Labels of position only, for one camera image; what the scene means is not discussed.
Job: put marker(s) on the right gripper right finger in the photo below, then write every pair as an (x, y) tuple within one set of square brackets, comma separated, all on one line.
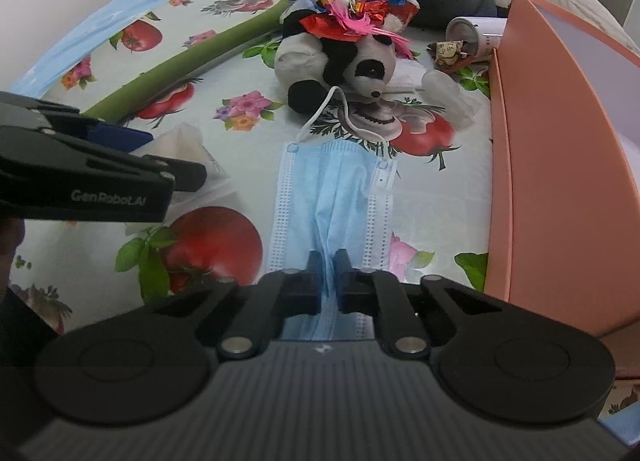
[(379, 294)]

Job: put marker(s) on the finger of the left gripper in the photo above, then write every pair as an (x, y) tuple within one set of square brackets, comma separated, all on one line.
[(101, 135)]

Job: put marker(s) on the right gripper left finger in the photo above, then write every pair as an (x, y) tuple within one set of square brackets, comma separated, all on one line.
[(279, 295)]

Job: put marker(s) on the white tissue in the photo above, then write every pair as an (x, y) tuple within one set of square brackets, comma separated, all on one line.
[(199, 176)]

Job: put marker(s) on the blue surgical face mask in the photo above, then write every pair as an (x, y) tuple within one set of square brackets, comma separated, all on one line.
[(330, 197)]

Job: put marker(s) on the small panda plush toy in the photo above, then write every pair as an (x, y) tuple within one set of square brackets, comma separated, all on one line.
[(307, 66)]

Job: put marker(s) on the clear plastic wrapper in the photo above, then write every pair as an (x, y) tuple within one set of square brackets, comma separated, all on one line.
[(442, 96)]

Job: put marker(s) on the pink yellow feather toy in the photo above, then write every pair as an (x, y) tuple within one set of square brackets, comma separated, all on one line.
[(405, 11)]

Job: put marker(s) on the red foil wrapper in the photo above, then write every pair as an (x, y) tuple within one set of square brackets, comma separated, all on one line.
[(338, 21)]

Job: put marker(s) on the fruit print plastic sheet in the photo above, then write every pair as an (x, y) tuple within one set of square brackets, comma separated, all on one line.
[(66, 271)]

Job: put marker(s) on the light blue bed sheet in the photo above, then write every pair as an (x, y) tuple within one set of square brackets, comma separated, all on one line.
[(81, 41)]

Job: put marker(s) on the green plush lotus stem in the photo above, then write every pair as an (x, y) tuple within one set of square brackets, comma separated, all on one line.
[(134, 95)]

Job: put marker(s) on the orange cardboard box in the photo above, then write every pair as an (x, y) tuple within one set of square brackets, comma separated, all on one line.
[(564, 229)]

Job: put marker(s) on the small brown figurine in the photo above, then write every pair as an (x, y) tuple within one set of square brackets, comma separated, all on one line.
[(449, 56)]

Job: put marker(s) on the white cylindrical can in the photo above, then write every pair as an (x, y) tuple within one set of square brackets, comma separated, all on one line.
[(480, 36)]

